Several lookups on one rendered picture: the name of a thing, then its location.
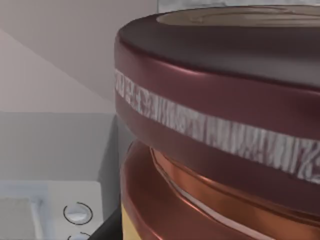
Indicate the pale microwave oven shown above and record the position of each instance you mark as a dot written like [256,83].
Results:
[37,207]

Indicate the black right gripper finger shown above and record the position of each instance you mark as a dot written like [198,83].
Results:
[110,228]

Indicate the brown jar with maroon lid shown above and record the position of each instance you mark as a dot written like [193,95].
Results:
[212,125]

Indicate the white microwave knob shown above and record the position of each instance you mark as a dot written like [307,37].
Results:
[80,236]
[77,213]

